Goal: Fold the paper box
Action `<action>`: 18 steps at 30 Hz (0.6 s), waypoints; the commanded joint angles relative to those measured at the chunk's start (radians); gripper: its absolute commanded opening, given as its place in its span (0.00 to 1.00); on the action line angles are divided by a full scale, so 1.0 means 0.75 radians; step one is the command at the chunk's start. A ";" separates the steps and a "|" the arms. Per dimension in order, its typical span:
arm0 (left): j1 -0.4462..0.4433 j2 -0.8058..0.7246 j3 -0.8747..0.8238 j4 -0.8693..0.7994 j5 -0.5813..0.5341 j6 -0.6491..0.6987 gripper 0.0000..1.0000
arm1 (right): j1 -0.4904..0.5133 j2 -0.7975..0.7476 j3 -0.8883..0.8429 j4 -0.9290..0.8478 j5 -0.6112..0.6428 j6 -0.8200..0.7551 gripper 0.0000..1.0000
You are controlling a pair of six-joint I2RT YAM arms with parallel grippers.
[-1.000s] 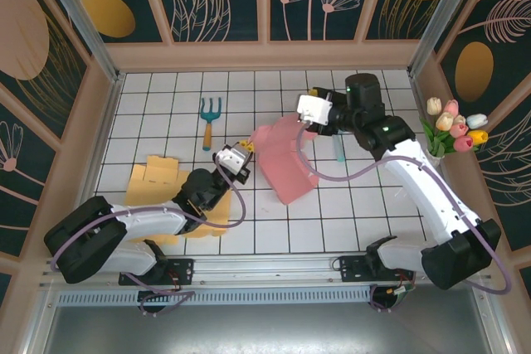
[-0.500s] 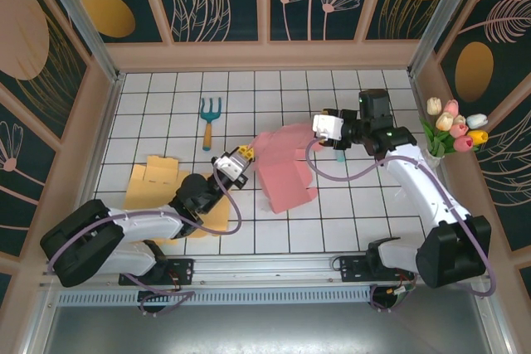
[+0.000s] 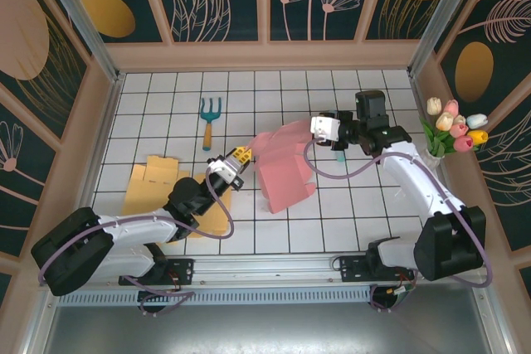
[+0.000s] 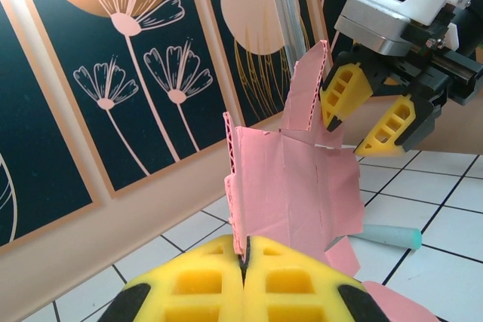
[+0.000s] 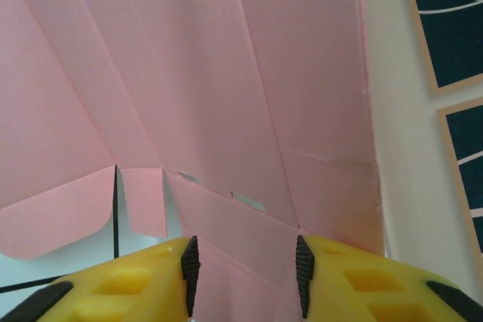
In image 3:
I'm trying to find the pink paper box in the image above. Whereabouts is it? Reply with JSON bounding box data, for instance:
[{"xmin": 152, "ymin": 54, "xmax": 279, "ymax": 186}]
[{"xmin": 248, "ymin": 119, "xmax": 319, "ymax": 215}]

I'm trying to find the yellow paper box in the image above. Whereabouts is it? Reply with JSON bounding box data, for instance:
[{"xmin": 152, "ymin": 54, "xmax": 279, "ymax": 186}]
[{"xmin": 122, "ymin": 154, "xmax": 233, "ymax": 243}]

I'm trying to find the light teal garden trowel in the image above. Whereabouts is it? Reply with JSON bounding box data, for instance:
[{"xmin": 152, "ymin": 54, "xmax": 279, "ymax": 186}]
[{"xmin": 318, "ymin": 109, "xmax": 346, "ymax": 163}]

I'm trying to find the white ribbed vase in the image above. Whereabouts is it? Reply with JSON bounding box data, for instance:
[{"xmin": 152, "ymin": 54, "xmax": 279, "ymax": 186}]
[{"xmin": 423, "ymin": 148, "xmax": 446, "ymax": 171}]

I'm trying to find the artificial tulip bouquet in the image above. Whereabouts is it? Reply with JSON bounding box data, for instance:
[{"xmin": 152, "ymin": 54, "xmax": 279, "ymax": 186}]
[{"xmin": 418, "ymin": 96, "xmax": 490, "ymax": 159}]

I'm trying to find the teal garden fork wooden handle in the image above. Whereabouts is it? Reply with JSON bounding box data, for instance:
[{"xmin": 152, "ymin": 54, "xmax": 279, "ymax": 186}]
[{"xmin": 197, "ymin": 96, "xmax": 223, "ymax": 152}]

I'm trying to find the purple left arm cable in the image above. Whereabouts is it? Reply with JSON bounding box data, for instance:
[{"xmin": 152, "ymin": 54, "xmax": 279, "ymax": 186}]
[{"xmin": 38, "ymin": 173, "xmax": 236, "ymax": 318}]

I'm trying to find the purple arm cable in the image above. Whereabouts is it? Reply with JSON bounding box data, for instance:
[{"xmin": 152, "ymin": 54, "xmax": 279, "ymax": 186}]
[
  {"xmin": 304, "ymin": 136, "xmax": 494, "ymax": 313},
  {"xmin": 38, "ymin": 173, "xmax": 236, "ymax": 318}
]

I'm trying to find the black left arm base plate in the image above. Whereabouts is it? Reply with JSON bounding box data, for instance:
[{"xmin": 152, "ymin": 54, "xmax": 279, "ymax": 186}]
[{"xmin": 119, "ymin": 257, "xmax": 196, "ymax": 288}]

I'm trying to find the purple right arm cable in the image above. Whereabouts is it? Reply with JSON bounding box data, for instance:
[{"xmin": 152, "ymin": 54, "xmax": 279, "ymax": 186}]
[{"xmin": 304, "ymin": 136, "xmax": 494, "ymax": 313}]

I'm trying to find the aluminium mounting rail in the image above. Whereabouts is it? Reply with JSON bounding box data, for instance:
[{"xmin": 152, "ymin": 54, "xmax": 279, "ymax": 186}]
[{"xmin": 39, "ymin": 250, "xmax": 493, "ymax": 289}]

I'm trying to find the aluminium right corner post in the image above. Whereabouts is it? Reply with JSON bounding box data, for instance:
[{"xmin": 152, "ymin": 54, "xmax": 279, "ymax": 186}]
[{"xmin": 407, "ymin": 0, "xmax": 487, "ymax": 80}]

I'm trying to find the aluminium corner post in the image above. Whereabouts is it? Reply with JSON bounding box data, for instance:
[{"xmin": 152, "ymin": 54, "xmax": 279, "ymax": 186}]
[
  {"xmin": 32, "ymin": 0, "xmax": 126, "ymax": 84},
  {"xmin": 407, "ymin": 0, "xmax": 487, "ymax": 80}
]

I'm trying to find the slotted grey cable duct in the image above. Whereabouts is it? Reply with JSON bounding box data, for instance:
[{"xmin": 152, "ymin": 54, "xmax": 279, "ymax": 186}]
[{"xmin": 55, "ymin": 289, "xmax": 374, "ymax": 308}]

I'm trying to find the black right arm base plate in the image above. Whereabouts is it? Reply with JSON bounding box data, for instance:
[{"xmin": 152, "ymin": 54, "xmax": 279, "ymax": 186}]
[{"xmin": 339, "ymin": 255, "xmax": 417, "ymax": 284}]

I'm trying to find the aluminium left corner post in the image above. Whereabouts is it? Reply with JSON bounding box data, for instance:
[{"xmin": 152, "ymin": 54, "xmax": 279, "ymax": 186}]
[{"xmin": 32, "ymin": 0, "xmax": 126, "ymax": 84}]

